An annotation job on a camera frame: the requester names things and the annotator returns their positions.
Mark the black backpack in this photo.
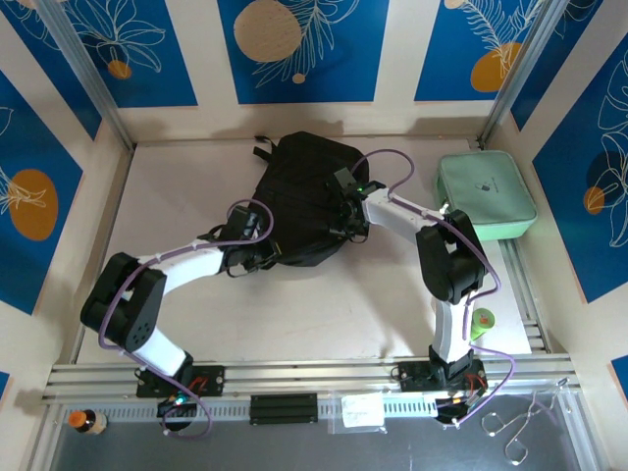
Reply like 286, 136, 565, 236
205, 131, 374, 269

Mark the clear bag with white paper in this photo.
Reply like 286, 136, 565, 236
327, 392, 389, 436

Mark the mint green zip pouch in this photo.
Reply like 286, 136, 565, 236
435, 150, 539, 241

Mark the black ribbed block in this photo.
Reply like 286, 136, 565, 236
249, 393, 319, 426

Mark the green tube orange label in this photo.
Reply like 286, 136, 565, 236
470, 307, 497, 343

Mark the brown bottle orange cap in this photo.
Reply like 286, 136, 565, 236
67, 409, 109, 437

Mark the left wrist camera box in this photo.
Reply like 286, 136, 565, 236
227, 206, 262, 240

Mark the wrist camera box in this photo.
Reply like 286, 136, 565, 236
227, 206, 262, 240
332, 166, 358, 191

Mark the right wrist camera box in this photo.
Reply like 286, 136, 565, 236
332, 166, 358, 191

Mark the aluminium front rail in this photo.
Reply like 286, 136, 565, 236
41, 351, 583, 404

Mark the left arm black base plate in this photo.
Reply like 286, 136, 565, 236
135, 365, 226, 398

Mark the white slotted cable duct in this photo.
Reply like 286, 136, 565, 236
61, 397, 443, 424

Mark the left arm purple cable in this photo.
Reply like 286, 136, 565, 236
97, 198, 275, 439

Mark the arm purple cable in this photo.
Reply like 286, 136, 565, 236
350, 148, 558, 431
97, 198, 275, 439

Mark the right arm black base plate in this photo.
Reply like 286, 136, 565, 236
396, 360, 490, 393

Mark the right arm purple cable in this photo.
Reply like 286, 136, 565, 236
350, 148, 558, 431

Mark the aluminium corner post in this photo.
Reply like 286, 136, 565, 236
36, 0, 136, 151
478, 0, 573, 151

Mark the bent metal wire hook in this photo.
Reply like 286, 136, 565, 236
504, 392, 560, 467
480, 377, 573, 439

